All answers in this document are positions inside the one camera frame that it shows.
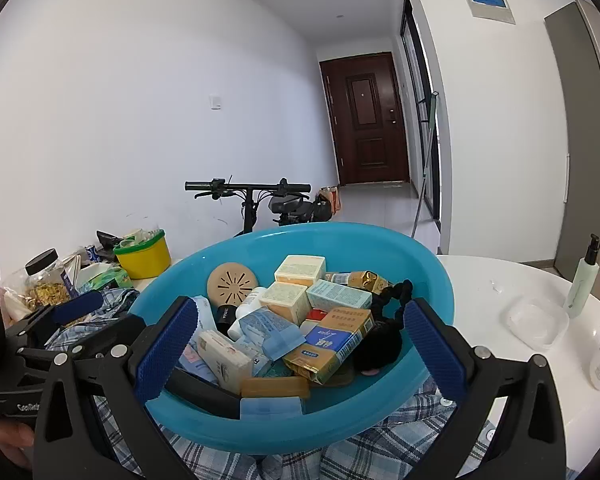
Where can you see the cream cardboard box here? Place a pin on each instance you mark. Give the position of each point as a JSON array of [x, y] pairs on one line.
[[285, 300], [300, 267]]

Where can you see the clear plastic container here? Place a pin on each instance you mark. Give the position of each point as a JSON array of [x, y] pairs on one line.
[[537, 322]]

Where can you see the blue plaid shirt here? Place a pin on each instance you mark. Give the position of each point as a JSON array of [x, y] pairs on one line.
[[380, 440]]

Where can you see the black bicycle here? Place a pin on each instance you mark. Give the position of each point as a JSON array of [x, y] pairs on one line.
[[250, 205]]

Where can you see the clear snack bag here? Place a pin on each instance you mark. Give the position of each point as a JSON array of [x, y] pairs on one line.
[[15, 295]]

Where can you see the small black object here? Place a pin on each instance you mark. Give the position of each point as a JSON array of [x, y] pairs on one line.
[[107, 240]]

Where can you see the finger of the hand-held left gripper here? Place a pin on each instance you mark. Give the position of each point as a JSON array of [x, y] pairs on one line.
[[77, 307], [107, 332]]

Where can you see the grey refrigerator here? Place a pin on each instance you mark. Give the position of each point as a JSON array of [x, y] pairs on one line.
[[580, 135]]

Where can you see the small black jar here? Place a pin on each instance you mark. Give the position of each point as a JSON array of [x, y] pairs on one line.
[[227, 317]]

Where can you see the pale green box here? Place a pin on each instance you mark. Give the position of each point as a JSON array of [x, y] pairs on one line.
[[337, 294]]

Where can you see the blue plastic basin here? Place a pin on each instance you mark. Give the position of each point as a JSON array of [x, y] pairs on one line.
[[260, 245]]

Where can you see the small white bottle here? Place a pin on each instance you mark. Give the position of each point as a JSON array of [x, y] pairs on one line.
[[252, 300]]

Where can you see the white light switch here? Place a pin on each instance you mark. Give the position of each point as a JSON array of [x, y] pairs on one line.
[[216, 101]]

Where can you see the leaning mop pole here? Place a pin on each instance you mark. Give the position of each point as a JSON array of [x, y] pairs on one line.
[[425, 170]]

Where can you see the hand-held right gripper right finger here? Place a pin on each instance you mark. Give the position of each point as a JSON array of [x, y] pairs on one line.
[[432, 355]]

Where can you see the yellow tub with green rim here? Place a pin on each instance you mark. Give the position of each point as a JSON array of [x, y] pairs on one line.
[[145, 260]]

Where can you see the small red box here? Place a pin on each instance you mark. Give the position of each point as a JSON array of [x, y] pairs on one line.
[[316, 315]]

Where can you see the blue plastic packet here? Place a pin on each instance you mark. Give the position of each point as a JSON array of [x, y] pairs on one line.
[[270, 332]]

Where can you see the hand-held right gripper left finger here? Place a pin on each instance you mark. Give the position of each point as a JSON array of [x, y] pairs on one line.
[[167, 355]]

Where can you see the black framed glass door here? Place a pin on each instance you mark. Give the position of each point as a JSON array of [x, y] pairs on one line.
[[420, 110]]

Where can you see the black flat object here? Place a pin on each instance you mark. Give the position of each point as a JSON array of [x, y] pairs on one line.
[[205, 395]]

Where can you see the green pump bottle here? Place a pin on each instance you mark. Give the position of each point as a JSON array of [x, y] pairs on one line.
[[580, 285]]

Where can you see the clear jar with black lid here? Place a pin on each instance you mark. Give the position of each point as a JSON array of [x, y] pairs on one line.
[[45, 290]]

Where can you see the yellow and blue box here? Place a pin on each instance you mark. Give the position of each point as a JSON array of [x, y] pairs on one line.
[[330, 347]]

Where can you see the light blue box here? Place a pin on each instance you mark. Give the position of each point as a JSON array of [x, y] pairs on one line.
[[270, 408]]

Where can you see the orange bag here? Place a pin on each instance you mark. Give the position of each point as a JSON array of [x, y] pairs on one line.
[[332, 200]]

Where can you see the dark brown door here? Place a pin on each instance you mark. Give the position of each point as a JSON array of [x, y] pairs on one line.
[[365, 125]]

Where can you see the round beige perforated disc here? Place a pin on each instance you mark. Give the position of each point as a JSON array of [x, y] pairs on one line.
[[230, 282]]

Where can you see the black hair scrunchie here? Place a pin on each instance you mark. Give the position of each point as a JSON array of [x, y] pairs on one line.
[[380, 340]]

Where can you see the white soap box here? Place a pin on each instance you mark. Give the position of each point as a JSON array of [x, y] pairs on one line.
[[225, 360]]

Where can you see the amber soap bar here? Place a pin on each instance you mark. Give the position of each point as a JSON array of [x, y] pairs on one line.
[[275, 387]]

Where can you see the person's left hand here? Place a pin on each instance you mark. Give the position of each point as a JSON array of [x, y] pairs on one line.
[[10, 440]]

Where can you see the green tissue packet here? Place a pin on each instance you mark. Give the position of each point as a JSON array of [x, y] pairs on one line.
[[105, 279]]

